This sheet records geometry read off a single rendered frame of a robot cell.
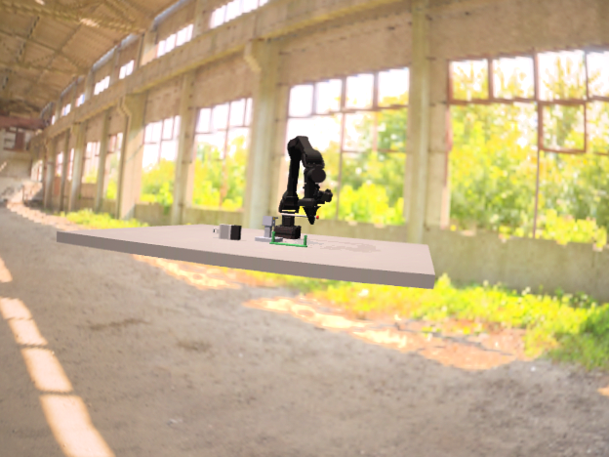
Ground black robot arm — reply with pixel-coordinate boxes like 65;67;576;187
278;135;333;228

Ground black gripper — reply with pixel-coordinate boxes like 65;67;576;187
298;184;325;225

